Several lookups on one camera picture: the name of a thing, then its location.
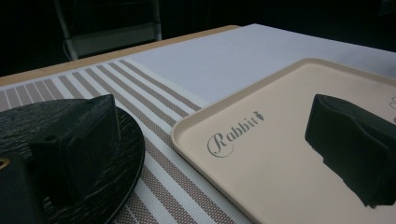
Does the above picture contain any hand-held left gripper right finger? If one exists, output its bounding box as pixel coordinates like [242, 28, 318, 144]
[304, 93, 396, 209]

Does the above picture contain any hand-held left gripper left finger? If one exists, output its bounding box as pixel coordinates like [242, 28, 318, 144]
[0, 93, 122, 224]

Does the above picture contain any striped woven placemat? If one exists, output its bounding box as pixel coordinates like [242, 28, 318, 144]
[0, 23, 396, 224]

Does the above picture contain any beige plastic tray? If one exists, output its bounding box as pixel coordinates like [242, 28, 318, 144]
[170, 57, 396, 224]

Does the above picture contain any black round textured plate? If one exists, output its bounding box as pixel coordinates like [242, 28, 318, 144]
[0, 97, 147, 224]

